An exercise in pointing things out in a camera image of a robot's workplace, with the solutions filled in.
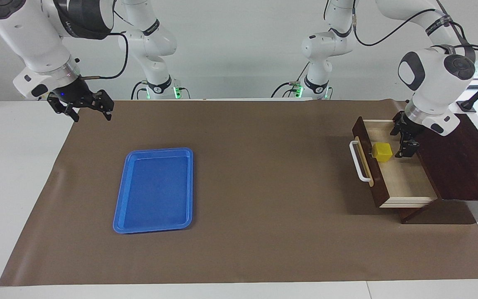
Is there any dark wooden drawer cabinet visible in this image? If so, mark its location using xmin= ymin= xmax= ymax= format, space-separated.
xmin=396 ymin=111 xmax=478 ymax=225

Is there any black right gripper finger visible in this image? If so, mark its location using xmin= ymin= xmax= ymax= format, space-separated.
xmin=50 ymin=100 xmax=80 ymax=123
xmin=91 ymin=89 xmax=115 ymax=121

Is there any black left arm base cable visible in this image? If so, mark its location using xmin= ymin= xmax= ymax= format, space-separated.
xmin=270 ymin=61 xmax=310 ymax=99

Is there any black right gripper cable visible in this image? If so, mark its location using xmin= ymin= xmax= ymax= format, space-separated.
xmin=79 ymin=32 xmax=130 ymax=80

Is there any black arm base cable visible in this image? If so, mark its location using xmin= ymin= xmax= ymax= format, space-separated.
xmin=270 ymin=61 xmax=310 ymax=99
xmin=130 ymin=81 xmax=149 ymax=100

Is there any blue plastic tray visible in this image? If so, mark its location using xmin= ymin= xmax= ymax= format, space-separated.
xmin=112 ymin=147 xmax=194 ymax=234

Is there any yellow cube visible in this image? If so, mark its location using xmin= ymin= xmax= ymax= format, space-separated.
xmin=372 ymin=142 xmax=393 ymax=163

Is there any brown table mat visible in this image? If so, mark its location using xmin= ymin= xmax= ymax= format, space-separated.
xmin=0 ymin=98 xmax=478 ymax=287

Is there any black right arm base cable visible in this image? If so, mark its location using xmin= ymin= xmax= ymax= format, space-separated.
xmin=130 ymin=81 xmax=149 ymax=100

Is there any wooden drawer with white handle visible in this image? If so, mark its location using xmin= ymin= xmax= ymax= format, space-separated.
xmin=349 ymin=116 xmax=439 ymax=208

